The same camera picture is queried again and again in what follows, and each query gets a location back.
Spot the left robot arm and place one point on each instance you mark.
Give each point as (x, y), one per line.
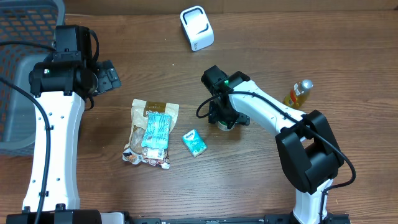
(59, 89)

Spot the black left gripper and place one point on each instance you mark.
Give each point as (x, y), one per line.
(107, 76)

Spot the teal tissue pack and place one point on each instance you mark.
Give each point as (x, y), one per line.
(194, 143)

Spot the yellow dish soap bottle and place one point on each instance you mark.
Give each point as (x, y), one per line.
(298, 94)

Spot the green lidded jar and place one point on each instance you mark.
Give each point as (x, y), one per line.
(223, 126)

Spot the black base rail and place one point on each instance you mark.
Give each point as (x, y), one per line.
(217, 221)

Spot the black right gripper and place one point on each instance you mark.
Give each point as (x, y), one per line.
(217, 115)

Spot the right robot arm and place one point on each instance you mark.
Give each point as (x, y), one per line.
(309, 154)

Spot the teal wafer packet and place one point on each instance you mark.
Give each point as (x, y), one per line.
(157, 132)

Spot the white barcode scanner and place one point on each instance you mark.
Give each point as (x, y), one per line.
(197, 28)

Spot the brown snack bag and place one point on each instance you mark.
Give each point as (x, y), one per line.
(133, 151)

